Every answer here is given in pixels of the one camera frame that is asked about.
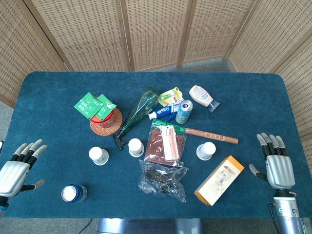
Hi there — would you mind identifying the packaged brown cloth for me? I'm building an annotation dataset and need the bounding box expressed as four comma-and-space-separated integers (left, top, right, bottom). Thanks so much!
143, 121, 188, 168

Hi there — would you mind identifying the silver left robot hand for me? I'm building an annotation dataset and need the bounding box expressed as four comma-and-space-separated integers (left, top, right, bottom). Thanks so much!
0, 138, 47, 198

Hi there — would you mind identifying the blue felt table cloth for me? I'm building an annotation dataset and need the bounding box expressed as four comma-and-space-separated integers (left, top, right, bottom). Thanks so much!
3, 71, 307, 219

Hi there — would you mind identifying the wooden stick with green sleeve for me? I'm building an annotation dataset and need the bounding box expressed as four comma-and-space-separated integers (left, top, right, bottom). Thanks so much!
151, 118, 239, 145

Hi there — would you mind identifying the woven bamboo screen panel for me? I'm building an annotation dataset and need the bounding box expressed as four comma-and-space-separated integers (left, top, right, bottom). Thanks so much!
0, 0, 74, 109
23, 0, 135, 72
177, 0, 259, 66
225, 0, 312, 74
272, 40, 312, 171
116, 0, 195, 72

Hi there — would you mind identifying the white blue toothpaste tube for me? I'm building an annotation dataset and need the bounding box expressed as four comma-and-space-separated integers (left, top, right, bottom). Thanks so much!
148, 102, 182, 120

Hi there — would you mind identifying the light green drink can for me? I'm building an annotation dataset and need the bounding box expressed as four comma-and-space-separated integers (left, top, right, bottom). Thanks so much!
175, 99, 194, 125

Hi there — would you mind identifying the red plastic cup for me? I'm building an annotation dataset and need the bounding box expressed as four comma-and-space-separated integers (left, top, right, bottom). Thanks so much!
90, 111, 115, 129

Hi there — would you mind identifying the woven rattan coaster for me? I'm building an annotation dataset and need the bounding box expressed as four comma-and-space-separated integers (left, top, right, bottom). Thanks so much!
89, 107, 123, 137

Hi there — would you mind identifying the black floor cable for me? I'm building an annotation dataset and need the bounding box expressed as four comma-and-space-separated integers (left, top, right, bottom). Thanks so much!
79, 218, 94, 234

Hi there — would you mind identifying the yellow green snack packet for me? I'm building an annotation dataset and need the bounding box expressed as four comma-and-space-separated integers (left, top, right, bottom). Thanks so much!
158, 87, 184, 107

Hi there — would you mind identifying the dark blue drink can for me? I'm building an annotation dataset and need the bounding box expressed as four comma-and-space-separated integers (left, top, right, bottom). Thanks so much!
60, 184, 88, 203

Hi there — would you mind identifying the orange white cardboard box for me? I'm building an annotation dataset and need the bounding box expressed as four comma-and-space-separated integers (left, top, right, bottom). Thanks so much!
194, 155, 245, 207

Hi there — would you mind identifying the white paper cup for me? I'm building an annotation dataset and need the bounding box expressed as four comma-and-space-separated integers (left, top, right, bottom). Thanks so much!
128, 138, 145, 158
88, 146, 110, 166
196, 141, 217, 161

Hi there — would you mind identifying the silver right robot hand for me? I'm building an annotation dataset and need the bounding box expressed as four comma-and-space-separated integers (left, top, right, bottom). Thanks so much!
249, 133, 296, 190

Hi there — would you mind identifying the clear bag with dark contents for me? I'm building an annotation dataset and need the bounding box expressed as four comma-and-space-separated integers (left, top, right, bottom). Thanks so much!
138, 159, 190, 203

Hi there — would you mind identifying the green tea sachet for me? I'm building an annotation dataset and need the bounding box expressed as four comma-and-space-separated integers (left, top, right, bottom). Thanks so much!
94, 93, 117, 120
74, 92, 102, 119

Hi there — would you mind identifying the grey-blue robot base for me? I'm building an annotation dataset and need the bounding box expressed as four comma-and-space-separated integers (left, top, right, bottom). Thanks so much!
97, 218, 203, 234

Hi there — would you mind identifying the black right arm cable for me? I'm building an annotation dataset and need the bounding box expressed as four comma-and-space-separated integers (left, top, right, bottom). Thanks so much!
268, 203, 281, 234

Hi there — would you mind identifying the cream squeeze sauce bottle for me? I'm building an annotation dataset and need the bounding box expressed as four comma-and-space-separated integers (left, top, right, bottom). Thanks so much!
189, 84, 221, 113

